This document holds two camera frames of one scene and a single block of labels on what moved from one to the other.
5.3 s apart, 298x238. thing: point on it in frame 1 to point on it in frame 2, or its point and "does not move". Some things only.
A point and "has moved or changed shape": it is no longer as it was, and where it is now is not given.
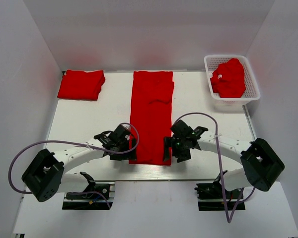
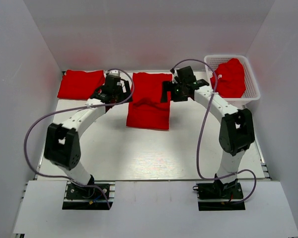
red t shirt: x=151 y=114 has moved or changed shape
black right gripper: x=170 y=142 to x=168 y=86
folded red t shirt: x=81 y=85 does not move
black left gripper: x=131 y=155 to x=124 y=95
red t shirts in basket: x=228 y=80 does not move
